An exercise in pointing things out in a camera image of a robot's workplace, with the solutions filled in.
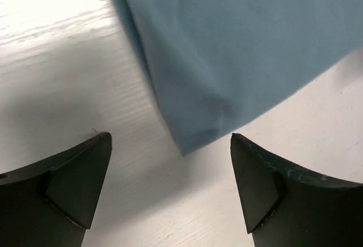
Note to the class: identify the blue-grey t-shirt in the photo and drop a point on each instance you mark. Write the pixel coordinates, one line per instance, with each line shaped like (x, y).
(216, 65)

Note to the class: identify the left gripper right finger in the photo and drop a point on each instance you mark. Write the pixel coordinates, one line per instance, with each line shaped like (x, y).
(285, 204)

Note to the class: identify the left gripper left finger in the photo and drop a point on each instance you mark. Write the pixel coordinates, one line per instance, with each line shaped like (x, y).
(52, 202)

